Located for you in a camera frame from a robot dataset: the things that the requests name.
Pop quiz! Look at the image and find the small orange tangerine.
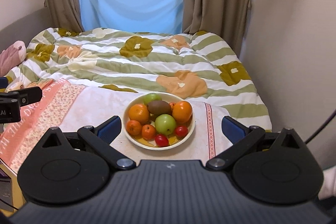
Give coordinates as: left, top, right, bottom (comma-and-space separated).
141, 124, 157, 140

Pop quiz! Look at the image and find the orange persimmon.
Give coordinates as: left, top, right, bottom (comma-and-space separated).
128, 104, 150, 124

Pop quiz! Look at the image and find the red cherry tomato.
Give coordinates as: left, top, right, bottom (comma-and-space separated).
174, 126, 189, 138
154, 134, 170, 147

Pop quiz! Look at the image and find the large orange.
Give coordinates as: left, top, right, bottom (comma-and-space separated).
172, 101, 193, 123

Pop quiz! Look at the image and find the brown kiwi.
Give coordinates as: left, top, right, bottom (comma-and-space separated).
147, 100, 171, 115

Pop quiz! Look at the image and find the pink white floral cloth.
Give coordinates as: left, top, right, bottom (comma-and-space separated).
1, 80, 232, 172

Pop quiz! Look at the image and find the pink plush pillow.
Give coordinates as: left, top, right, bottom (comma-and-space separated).
0, 40, 26, 77

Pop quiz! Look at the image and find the white sock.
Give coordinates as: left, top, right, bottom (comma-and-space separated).
318, 166, 336, 200

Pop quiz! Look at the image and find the green apple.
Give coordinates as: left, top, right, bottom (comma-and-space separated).
154, 114, 177, 136
143, 93, 162, 105

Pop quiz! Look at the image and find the striped floral duvet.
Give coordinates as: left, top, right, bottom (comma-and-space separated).
7, 28, 272, 130

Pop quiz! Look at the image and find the blue window cloth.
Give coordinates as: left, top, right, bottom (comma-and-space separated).
79, 0, 183, 34

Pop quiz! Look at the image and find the black cable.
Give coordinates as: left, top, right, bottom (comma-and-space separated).
304, 108, 336, 144

